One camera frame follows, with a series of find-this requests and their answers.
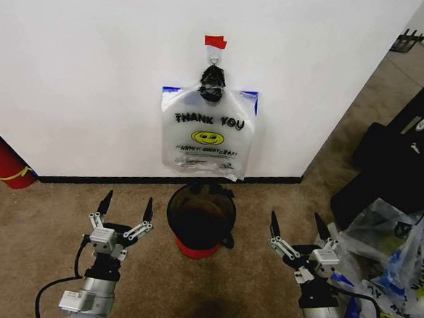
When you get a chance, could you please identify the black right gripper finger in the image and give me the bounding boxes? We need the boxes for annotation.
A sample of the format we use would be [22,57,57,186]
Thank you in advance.
[265,211,306,265]
[311,211,341,254]

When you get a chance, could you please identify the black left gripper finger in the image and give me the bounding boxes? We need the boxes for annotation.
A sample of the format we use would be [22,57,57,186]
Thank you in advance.
[87,188,115,234]
[121,195,156,243]

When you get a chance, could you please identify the crumpled clear plastic bag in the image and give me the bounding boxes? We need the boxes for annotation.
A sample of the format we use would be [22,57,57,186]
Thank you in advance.
[337,195,424,263]

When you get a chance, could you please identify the black trash bin red base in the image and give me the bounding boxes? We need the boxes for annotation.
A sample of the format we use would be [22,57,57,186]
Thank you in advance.
[163,179,240,264]

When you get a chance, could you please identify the black floor bag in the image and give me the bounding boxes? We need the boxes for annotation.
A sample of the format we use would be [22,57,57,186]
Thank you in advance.
[328,163,424,237]

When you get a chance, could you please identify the clear smiley thank-you garbage bag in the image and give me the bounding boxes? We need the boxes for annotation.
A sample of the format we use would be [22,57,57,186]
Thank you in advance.
[154,61,261,184]

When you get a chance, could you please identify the blue and white plastic bag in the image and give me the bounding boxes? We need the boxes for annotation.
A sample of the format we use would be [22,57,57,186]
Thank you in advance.
[367,198,424,302]

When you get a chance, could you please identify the black baseboard strip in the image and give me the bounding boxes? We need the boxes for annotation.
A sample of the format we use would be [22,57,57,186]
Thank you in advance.
[31,158,304,203]

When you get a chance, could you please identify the red rolled mat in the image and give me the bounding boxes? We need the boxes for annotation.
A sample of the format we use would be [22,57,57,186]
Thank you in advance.
[0,125,41,192]

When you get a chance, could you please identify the large black case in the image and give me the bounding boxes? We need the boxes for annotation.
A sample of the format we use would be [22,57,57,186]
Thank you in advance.
[350,62,424,176]

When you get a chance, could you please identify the red tape strip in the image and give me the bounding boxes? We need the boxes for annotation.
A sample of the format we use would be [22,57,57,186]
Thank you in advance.
[203,34,229,50]

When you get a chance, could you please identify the black antenna router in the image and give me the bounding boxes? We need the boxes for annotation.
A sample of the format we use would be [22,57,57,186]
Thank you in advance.
[389,27,424,55]

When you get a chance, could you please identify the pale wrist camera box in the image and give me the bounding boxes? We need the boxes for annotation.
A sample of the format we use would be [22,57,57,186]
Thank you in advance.
[306,245,342,277]
[87,226,119,256]

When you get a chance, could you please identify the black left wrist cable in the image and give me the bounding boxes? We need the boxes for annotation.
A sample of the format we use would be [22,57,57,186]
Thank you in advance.
[33,229,88,318]

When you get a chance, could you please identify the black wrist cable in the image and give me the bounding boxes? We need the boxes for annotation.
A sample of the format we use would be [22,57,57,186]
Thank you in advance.
[326,282,385,318]
[33,229,88,318]

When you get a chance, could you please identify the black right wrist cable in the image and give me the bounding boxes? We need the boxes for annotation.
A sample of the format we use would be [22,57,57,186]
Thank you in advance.
[326,282,385,318]

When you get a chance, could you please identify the clear wall hook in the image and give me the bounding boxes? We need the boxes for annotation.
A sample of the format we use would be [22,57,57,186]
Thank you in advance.
[205,45,224,68]

